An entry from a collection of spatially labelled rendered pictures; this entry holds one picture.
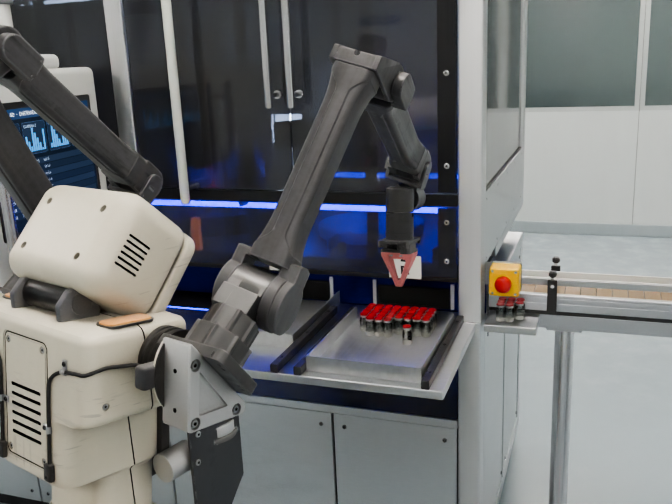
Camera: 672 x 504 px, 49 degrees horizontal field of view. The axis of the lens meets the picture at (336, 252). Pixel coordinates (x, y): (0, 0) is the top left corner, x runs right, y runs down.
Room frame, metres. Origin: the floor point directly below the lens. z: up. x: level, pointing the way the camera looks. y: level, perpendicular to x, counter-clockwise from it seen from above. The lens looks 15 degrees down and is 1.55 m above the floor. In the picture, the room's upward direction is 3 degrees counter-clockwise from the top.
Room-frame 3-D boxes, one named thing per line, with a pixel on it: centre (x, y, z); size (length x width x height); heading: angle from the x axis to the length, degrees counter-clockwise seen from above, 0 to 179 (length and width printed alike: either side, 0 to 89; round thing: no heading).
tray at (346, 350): (1.62, -0.11, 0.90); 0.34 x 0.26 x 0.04; 159
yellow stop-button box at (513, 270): (1.75, -0.42, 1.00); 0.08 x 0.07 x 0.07; 160
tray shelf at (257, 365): (1.72, 0.04, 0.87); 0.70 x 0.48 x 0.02; 70
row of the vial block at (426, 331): (1.71, -0.14, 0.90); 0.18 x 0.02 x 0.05; 69
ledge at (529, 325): (1.79, -0.45, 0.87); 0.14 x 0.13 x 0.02; 160
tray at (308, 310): (1.85, 0.18, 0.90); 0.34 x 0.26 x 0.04; 160
